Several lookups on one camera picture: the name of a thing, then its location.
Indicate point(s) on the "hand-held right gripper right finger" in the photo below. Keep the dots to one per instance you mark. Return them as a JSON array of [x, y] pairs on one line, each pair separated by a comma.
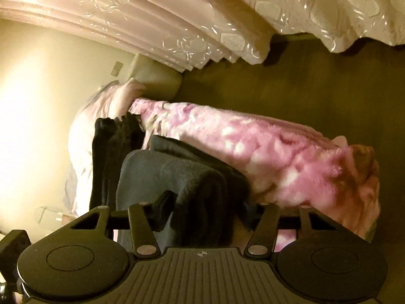
[[265, 224]]

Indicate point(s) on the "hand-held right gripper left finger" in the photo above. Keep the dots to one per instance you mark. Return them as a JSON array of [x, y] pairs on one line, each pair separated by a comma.
[[163, 202]]

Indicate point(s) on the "dark grey fleece garment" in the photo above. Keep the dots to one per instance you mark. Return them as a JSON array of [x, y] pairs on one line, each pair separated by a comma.
[[189, 180]]

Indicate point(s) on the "stack of dark clothes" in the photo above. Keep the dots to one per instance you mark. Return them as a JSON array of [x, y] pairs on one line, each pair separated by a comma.
[[107, 152]]

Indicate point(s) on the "pink floral blanket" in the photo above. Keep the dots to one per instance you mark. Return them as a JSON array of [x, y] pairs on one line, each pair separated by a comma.
[[269, 152]]

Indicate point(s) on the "pale pink comforter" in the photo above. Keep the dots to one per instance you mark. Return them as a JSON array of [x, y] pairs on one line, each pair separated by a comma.
[[82, 139]]

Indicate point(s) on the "pale bedside cabinet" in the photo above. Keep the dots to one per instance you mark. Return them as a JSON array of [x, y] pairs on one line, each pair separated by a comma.
[[158, 82]]

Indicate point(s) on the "pink embossed curtain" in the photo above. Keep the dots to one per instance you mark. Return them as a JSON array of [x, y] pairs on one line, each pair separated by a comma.
[[189, 6]]

